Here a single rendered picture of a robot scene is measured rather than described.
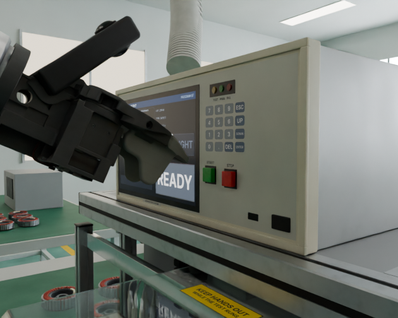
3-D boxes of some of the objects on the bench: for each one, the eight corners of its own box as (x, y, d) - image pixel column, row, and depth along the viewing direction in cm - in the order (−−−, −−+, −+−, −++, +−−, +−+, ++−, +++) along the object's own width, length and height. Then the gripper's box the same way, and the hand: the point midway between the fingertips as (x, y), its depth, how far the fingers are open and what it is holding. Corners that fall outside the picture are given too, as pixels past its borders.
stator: (44, 317, 99) (44, 303, 99) (38, 301, 109) (38, 289, 109) (86, 307, 105) (86, 294, 105) (77, 293, 115) (77, 282, 115)
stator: (91, 294, 114) (90, 282, 114) (119, 283, 123) (119, 272, 123) (114, 304, 107) (114, 291, 107) (142, 292, 116) (142, 280, 116)
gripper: (-35, 132, 35) (148, 206, 46) (-26, 129, 27) (188, 217, 39) (6, 53, 36) (172, 144, 48) (25, 31, 29) (215, 144, 41)
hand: (180, 151), depth 43 cm, fingers closed
